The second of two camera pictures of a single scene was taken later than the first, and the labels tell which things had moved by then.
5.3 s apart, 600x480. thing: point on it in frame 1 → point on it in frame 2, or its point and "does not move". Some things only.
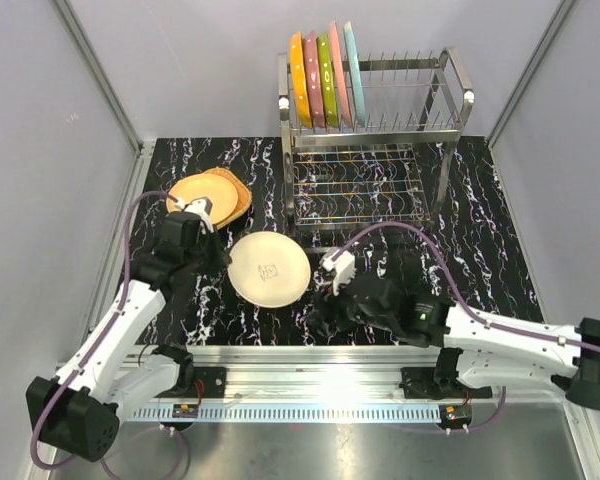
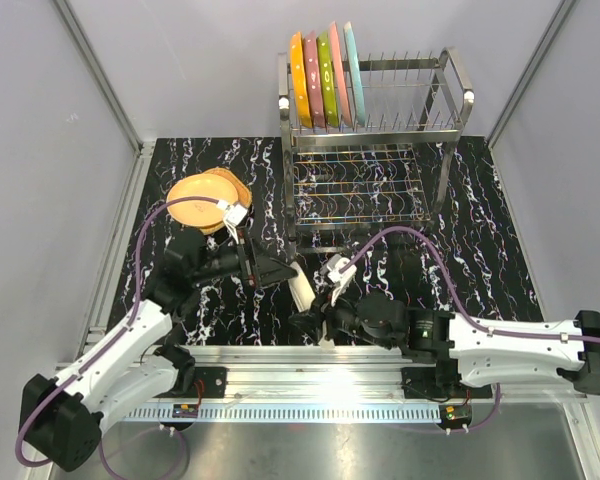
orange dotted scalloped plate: (300, 86) does not move
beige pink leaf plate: (339, 78) does not move
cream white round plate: (269, 269) → (301, 288)
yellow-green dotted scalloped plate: (328, 81) does not move
